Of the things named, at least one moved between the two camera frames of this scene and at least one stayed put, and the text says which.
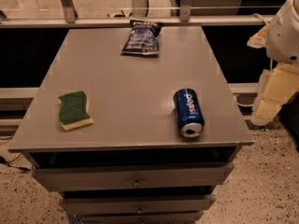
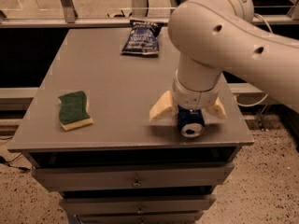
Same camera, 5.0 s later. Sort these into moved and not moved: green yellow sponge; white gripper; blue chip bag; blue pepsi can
Moved: white gripper
Not moved: green yellow sponge; blue chip bag; blue pepsi can
